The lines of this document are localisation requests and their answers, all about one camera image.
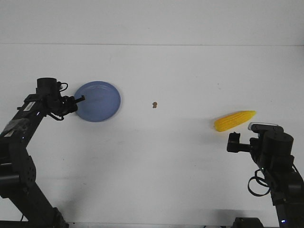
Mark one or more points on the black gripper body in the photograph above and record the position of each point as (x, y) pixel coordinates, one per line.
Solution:
(62, 106)
(235, 146)

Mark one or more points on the blue round plate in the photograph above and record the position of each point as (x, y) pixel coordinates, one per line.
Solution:
(102, 101)

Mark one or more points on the yellow corn cob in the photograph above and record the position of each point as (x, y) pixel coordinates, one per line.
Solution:
(232, 120)

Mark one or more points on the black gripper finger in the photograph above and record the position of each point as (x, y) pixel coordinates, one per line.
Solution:
(82, 98)
(234, 137)

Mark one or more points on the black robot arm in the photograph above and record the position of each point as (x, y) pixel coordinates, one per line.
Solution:
(17, 169)
(271, 152)

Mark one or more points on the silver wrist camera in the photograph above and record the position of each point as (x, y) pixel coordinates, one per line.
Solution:
(258, 127)

